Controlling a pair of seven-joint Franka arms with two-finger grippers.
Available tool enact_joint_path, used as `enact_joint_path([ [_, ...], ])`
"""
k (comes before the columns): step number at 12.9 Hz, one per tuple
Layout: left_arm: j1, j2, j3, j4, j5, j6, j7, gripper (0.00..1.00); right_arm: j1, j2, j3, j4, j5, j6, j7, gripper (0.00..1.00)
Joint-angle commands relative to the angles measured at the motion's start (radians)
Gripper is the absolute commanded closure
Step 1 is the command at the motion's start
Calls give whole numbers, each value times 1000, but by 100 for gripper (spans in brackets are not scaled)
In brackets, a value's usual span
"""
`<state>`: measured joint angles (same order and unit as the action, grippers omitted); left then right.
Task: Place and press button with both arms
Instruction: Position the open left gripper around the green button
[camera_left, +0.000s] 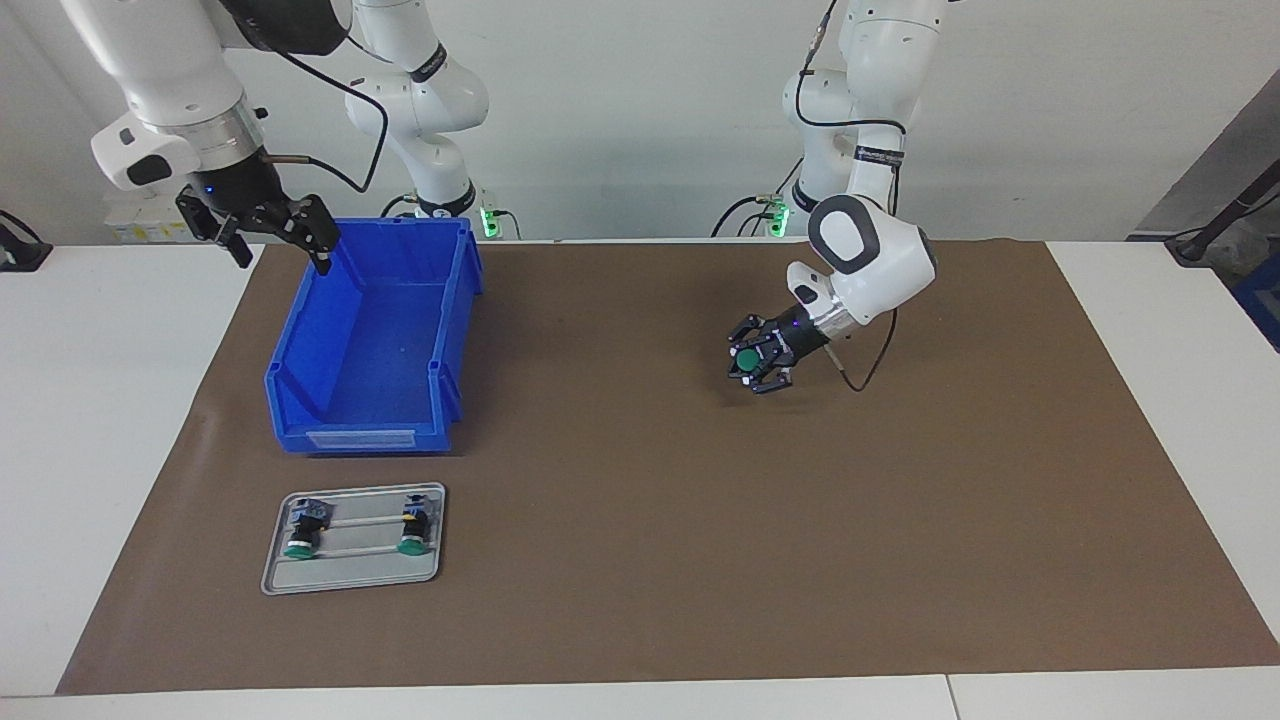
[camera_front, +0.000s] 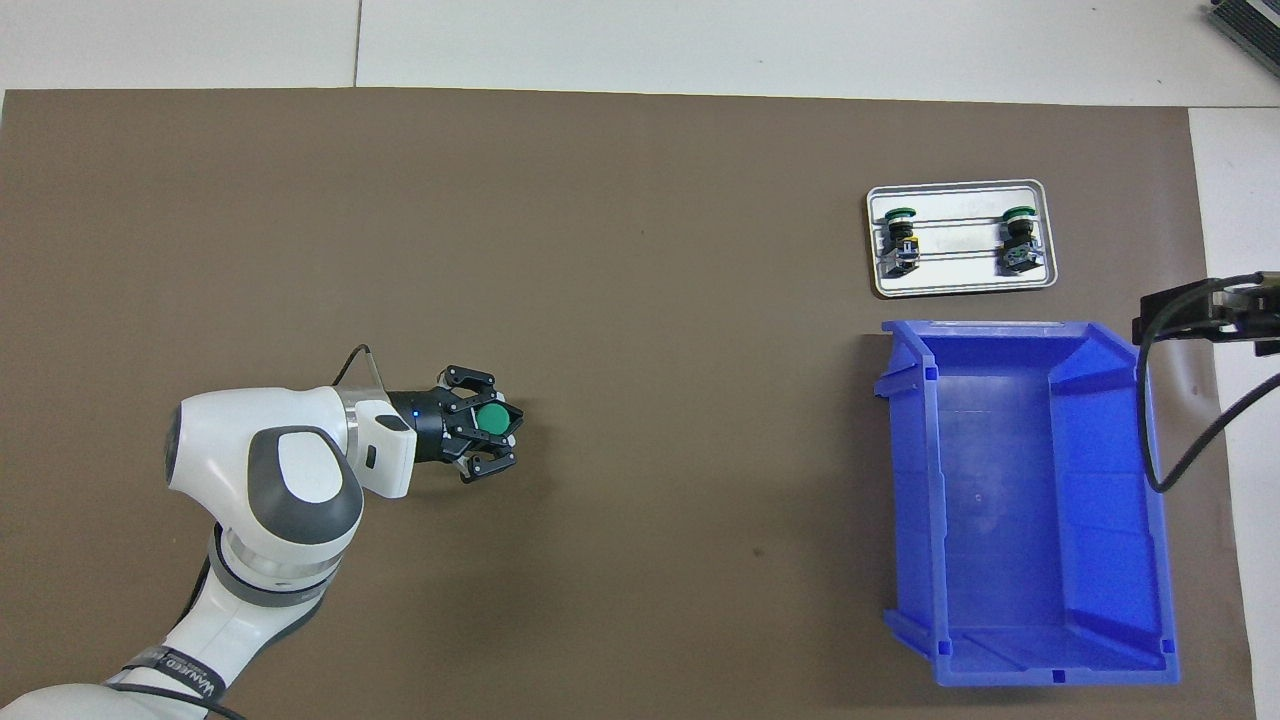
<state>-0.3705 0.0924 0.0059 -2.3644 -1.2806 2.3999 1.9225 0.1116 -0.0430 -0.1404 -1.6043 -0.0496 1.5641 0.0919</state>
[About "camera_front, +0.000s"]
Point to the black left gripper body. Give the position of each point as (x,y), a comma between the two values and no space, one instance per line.
(435,425)

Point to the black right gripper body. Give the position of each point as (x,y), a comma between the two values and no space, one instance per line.
(1255,310)

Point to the green push button switch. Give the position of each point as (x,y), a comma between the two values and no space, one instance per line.
(491,418)
(1019,240)
(901,240)

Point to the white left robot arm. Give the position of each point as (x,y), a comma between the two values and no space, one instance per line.
(260,470)

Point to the brown table mat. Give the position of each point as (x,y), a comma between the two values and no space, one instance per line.
(650,300)

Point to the grey metal tray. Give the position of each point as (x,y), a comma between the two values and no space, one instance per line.
(960,280)

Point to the blue plastic storage bin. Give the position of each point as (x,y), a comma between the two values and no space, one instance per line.
(1000,520)

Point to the grey ribbed device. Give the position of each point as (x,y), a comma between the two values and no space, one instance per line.
(1250,22)

